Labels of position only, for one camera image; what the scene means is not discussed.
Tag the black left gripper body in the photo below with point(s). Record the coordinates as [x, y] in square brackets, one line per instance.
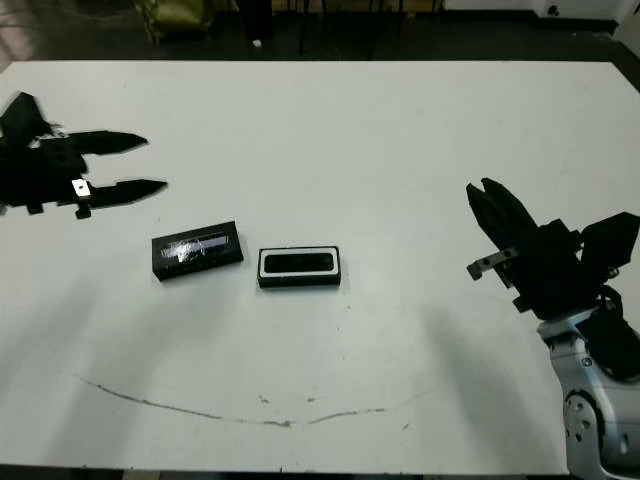
[40, 175]

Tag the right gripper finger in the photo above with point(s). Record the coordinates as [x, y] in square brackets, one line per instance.
[485, 215]
[512, 217]

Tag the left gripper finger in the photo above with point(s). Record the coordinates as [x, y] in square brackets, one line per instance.
[107, 142]
[130, 192]

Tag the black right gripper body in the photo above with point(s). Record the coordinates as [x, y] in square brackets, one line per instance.
[555, 275]

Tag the black box lid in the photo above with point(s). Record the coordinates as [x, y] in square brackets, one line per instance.
[197, 250]

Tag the slim black camera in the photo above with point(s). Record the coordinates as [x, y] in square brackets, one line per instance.
[299, 264]

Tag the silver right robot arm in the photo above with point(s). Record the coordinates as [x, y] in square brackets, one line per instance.
[590, 400]

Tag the black box base white insert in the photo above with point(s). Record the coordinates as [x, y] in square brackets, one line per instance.
[300, 283]

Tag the yellow-green bag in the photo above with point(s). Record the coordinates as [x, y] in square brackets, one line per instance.
[175, 17]

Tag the white appliance black knob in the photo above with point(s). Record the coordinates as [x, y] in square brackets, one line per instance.
[590, 6]

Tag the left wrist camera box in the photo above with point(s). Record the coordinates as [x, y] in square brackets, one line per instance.
[22, 115]

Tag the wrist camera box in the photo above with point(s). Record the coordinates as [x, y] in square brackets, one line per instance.
[22, 115]
[610, 242]

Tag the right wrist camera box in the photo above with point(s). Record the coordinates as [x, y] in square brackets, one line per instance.
[610, 242]

